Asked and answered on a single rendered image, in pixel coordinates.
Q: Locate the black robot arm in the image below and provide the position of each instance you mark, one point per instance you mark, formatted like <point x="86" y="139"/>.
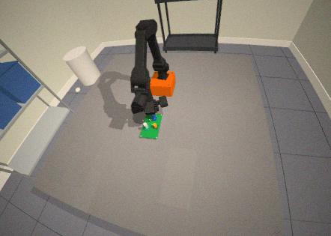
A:
<point x="146" y="32"/>

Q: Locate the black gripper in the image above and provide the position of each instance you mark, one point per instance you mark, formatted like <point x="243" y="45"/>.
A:
<point x="162" y="102"/>

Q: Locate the green circuit board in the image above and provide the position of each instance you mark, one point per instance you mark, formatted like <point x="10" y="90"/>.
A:
<point x="151" y="126"/>

